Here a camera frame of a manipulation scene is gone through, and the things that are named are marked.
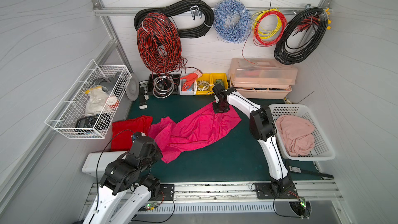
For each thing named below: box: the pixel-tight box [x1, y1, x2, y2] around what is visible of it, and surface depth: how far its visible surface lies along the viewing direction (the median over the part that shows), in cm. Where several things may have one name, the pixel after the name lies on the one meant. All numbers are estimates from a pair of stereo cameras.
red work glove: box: [180, 69, 203, 92], surface depth 117 cm
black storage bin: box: [147, 73, 181, 96], surface depth 113 cm
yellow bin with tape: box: [195, 73, 215, 96], surface depth 120 cm
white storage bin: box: [179, 78, 198, 96], surface depth 113 cm
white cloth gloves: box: [84, 86, 110, 116], surface depth 69 cm
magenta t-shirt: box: [148, 105, 243, 164], surface depth 95 cm
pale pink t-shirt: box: [276, 115, 316, 156], surface depth 90 cm
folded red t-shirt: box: [110, 115, 153, 151], surface depth 96 cm
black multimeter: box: [75, 112, 111, 132], surface depth 60 cm
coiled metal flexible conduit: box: [152, 74, 175, 99], surface depth 113 cm
